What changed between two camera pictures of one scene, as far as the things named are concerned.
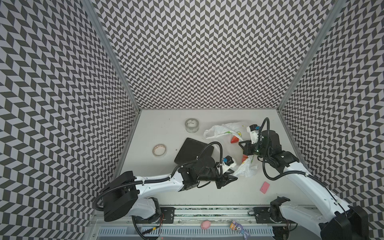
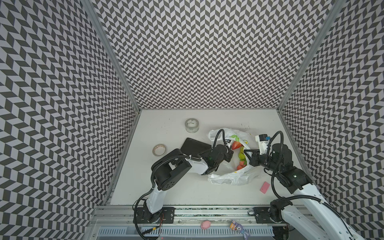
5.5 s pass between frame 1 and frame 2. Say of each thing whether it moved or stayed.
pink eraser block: stayed
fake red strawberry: moved
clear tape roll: stayed
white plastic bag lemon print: moved
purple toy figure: stayed
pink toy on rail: stayed
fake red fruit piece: moved
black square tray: stayed
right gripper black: moved
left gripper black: moved
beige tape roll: stayed
